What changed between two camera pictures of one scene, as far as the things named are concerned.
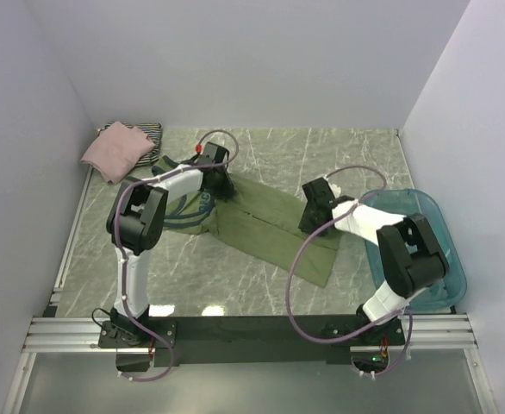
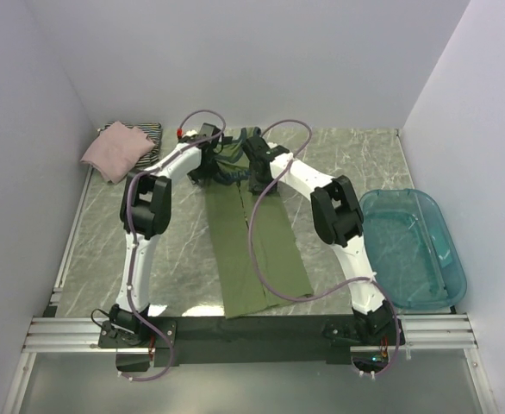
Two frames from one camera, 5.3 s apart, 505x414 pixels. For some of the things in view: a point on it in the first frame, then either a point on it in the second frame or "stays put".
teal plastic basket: [407, 201] stays put
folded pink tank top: [117, 149] stays put
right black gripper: [304, 223] → [253, 184]
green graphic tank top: [260, 222] → [255, 254]
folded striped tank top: [154, 130] stays put
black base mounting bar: [236, 341] stays put
